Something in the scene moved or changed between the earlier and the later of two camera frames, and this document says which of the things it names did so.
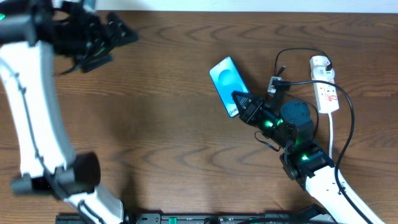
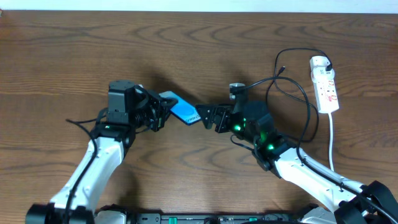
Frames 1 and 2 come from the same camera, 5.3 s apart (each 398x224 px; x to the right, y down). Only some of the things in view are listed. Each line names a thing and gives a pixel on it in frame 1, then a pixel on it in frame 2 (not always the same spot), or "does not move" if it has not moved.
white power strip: (326, 94) does not move
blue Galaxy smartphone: (227, 79) → (184, 110)
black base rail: (202, 218) does not move
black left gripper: (101, 42) → (158, 112)
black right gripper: (253, 109) → (216, 117)
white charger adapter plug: (320, 73) does not move
